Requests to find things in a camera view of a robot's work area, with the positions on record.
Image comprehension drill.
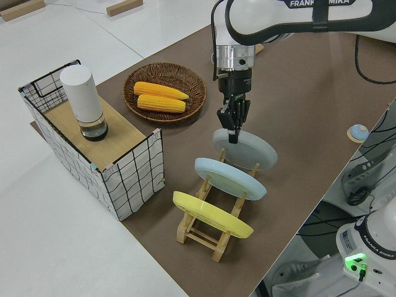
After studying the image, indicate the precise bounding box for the white cylinder bottle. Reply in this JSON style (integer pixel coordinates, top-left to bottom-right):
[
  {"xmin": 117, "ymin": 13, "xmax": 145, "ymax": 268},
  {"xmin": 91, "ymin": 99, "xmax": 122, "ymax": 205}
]
[{"xmin": 59, "ymin": 65, "xmax": 110, "ymax": 142}]

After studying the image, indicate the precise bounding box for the wire grid shelf with wood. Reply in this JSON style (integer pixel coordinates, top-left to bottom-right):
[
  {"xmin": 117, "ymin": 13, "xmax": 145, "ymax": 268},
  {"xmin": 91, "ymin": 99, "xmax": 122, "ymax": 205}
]
[{"xmin": 17, "ymin": 58, "xmax": 165, "ymax": 222}]

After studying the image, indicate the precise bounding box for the light blue plate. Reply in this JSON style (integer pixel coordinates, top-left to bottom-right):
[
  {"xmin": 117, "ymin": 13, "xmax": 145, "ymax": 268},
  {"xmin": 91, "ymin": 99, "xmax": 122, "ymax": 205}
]
[{"xmin": 194, "ymin": 157, "xmax": 268, "ymax": 202}]

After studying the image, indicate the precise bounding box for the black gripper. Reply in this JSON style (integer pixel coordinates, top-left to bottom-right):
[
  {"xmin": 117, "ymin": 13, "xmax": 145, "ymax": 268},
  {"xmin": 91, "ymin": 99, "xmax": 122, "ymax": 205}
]
[{"xmin": 216, "ymin": 68, "xmax": 255, "ymax": 145}]

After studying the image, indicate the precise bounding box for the brown wicker basket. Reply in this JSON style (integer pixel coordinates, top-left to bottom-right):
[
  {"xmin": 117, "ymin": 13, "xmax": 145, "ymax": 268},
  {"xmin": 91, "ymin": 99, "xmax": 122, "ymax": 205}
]
[{"xmin": 123, "ymin": 62, "xmax": 208, "ymax": 124}]

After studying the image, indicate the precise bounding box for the black cable on stand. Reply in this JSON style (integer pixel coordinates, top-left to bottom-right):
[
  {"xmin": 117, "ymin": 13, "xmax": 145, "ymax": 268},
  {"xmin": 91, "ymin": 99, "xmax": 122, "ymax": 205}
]
[{"xmin": 345, "ymin": 105, "xmax": 396, "ymax": 207}]

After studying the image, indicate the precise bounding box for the yellow corn cob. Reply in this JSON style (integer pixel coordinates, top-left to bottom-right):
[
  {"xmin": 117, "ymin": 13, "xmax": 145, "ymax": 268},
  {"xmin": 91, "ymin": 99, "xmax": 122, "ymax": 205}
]
[
  {"xmin": 133, "ymin": 80, "xmax": 190, "ymax": 101},
  {"xmin": 136, "ymin": 93, "xmax": 187, "ymax": 113}
]

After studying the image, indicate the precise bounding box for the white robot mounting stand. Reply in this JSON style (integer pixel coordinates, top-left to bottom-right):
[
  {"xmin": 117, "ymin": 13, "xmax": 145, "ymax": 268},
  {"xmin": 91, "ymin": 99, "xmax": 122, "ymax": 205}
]
[{"xmin": 253, "ymin": 98, "xmax": 396, "ymax": 297}]

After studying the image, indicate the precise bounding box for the low wooden plate rack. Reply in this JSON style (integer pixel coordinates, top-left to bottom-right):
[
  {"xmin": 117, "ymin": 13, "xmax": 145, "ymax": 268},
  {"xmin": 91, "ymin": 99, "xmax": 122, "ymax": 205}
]
[{"xmin": 176, "ymin": 147, "xmax": 262, "ymax": 264}]

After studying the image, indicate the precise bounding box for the gray plate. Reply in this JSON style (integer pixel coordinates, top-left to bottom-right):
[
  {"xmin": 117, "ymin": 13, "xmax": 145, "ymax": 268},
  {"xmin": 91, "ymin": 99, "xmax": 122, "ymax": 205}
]
[{"xmin": 212, "ymin": 127, "xmax": 279, "ymax": 172}]

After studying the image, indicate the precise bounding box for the wooden block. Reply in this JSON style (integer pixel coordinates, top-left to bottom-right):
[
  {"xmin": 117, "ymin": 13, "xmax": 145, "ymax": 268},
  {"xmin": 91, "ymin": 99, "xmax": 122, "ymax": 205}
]
[
  {"xmin": 105, "ymin": 0, "xmax": 144, "ymax": 17},
  {"xmin": 0, "ymin": 0, "xmax": 46, "ymax": 23}
]

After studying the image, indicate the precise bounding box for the yellow plate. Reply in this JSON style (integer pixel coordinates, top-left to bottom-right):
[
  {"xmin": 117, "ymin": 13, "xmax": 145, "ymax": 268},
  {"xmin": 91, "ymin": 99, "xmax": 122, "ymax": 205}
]
[{"xmin": 172, "ymin": 190, "xmax": 255, "ymax": 239}]

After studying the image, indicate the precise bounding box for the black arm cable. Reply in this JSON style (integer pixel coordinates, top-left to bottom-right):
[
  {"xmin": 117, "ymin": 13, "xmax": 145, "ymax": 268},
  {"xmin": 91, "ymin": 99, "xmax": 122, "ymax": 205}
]
[{"xmin": 210, "ymin": 0, "xmax": 221, "ymax": 82}]

